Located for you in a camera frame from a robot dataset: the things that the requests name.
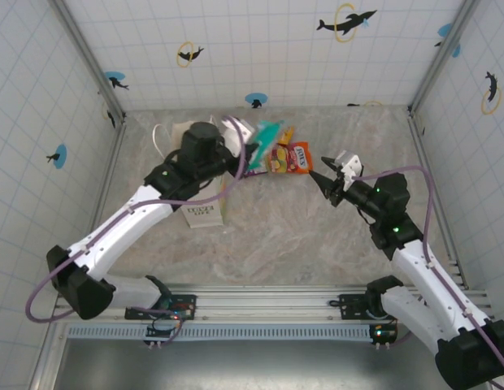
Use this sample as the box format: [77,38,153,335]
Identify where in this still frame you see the teal snack packet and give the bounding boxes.
[246,119,286,171]

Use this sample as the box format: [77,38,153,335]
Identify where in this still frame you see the orange red Fox's candy bag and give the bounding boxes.
[267,141,315,176]

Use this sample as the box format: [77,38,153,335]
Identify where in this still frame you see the cream paper bag white handles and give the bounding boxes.
[152,114,229,230]

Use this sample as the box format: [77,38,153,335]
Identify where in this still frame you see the blue oval fish sticker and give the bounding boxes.
[433,23,454,48]
[46,144,68,170]
[244,92,269,110]

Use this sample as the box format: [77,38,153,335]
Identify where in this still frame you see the blue oval shark sticker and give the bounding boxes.
[103,71,130,91]

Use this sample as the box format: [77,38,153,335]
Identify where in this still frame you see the grey metal sheet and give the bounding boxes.
[63,339,489,390]

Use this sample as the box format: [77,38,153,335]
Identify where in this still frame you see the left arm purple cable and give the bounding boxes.
[24,115,249,324]

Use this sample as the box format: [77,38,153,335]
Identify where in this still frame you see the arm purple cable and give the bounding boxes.
[351,164,504,390]
[24,115,249,324]

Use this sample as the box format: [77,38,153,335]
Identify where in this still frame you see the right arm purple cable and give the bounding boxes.
[351,164,504,390]

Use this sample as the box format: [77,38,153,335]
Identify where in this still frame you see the small yellow ring dolphin sticker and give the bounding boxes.
[176,40,206,69]

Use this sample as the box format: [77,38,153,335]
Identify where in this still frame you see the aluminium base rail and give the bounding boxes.
[54,283,489,326]

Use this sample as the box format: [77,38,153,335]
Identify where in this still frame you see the controller board with wires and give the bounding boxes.
[144,304,194,349]
[368,318,399,349]

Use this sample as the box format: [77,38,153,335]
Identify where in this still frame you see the aluminium corner post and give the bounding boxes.
[409,0,479,113]
[52,0,127,123]

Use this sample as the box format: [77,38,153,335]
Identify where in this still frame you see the large yellow ring dolphin sticker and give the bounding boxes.
[315,2,378,44]

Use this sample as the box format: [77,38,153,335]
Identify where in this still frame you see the slotted grey cable duct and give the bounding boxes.
[67,323,399,341]

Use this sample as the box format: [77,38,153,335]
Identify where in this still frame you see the aluminium frame post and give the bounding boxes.
[28,320,70,390]

